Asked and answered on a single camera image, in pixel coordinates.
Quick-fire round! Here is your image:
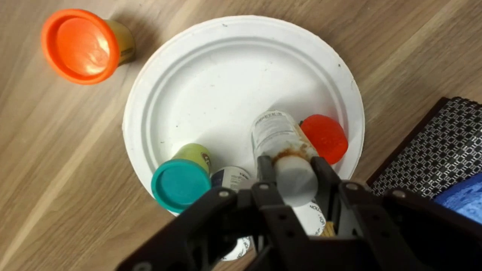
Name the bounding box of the teal lid small tub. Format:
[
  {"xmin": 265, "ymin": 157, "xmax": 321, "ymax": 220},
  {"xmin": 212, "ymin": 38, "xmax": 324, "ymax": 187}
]
[{"xmin": 149, "ymin": 142, "xmax": 214, "ymax": 216}]

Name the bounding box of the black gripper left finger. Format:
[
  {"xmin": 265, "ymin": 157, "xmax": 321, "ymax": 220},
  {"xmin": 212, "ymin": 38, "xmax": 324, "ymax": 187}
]
[{"xmin": 114, "ymin": 155, "xmax": 309, "ymax": 271}]

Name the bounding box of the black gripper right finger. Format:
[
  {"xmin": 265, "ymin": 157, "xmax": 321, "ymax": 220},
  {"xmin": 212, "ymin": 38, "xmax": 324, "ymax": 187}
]
[{"xmin": 309, "ymin": 155, "xmax": 482, "ymax": 271}]

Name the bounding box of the orange lid dough tub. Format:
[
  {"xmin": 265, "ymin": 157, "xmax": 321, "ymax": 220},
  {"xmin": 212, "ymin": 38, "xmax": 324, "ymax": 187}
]
[{"xmin": 40, "ymin": 8, "xmax": 135, "ymax": 86}]

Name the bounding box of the white bottle beige cap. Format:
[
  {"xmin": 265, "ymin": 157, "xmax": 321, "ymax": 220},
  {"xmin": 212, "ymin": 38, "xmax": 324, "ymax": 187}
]
[{"xmin": 250, "ymin": 110, "xmax": 322, "ymax": 208}]

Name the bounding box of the white paper plate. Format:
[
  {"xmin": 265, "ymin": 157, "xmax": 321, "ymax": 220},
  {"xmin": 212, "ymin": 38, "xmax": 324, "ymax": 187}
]
[{"xmin": 120, "ymin": 14, "xmax": 366, "ymax": 219}]

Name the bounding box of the grey foam block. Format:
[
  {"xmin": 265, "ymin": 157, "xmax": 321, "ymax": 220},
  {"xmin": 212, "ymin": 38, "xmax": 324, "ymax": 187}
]
[{"xmin": 366, "ymin": 95, "xmax": 482, "ymax": 202}]

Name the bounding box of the red tomato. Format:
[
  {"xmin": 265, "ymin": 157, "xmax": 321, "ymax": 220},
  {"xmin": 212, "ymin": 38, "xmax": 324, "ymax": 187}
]
[{"xmin": 298, "ymin": 113, "xmax": 349, "ymax": 166}]

